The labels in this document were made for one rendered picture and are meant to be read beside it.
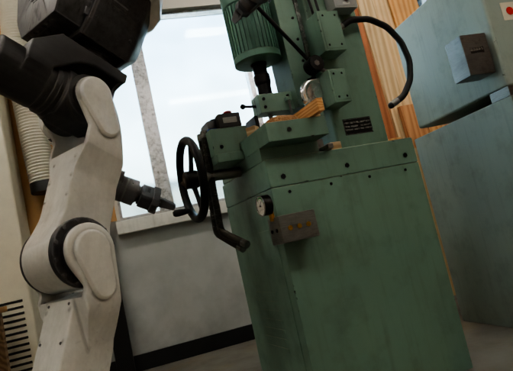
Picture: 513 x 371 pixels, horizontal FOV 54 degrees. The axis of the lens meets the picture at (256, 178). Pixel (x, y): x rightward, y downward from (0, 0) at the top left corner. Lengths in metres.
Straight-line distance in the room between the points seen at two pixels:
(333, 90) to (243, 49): 0.36
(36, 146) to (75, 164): 1.86
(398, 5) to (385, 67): 0.50
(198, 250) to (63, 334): 2.08
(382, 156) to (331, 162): 0.20
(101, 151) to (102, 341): 0.40
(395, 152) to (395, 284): 0.45
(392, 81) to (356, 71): 1.65
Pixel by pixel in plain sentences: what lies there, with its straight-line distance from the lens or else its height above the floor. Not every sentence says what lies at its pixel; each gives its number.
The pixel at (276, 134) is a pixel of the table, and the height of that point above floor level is 0.86.
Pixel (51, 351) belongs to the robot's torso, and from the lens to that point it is 1.10.
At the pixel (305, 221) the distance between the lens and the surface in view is 1.47.
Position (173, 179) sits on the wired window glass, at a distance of 3.19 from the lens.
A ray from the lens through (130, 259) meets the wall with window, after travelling 3.06.
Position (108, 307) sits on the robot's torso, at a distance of 1.08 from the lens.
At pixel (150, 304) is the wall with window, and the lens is 3.06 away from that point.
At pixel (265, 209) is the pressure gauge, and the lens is 1.44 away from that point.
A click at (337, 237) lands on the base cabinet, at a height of 0.52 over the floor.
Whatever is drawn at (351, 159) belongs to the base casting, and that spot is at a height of 0.76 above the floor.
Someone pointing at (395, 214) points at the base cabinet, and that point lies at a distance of 1.74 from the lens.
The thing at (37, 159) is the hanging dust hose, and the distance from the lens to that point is 2.98.
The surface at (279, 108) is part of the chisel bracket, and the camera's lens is 1.83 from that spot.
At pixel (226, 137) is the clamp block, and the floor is 0.92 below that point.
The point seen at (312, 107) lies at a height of 0.92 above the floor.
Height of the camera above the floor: 0.56
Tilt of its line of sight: 7 degrees up
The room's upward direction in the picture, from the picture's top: 13 degrees counter-clockwise
